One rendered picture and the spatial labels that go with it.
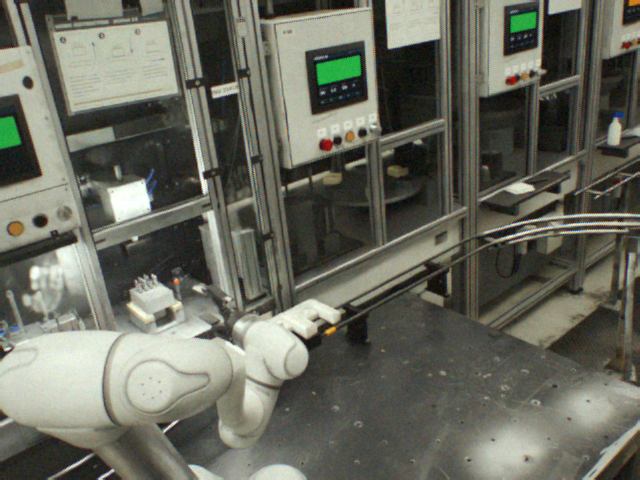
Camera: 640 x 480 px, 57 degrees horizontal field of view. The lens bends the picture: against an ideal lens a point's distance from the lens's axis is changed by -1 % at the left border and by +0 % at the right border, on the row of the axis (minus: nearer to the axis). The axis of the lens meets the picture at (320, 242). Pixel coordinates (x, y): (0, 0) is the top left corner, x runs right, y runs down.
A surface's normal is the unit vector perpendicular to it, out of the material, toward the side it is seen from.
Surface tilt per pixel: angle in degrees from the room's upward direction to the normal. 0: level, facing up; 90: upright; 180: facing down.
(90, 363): 37
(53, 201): 90
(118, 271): 90
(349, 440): 0
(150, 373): 65
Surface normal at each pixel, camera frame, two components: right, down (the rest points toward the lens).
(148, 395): 0.01, -0.11
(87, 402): 0.03, 0.25
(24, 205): 0.64, 0.25
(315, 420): -0.10, -0.91
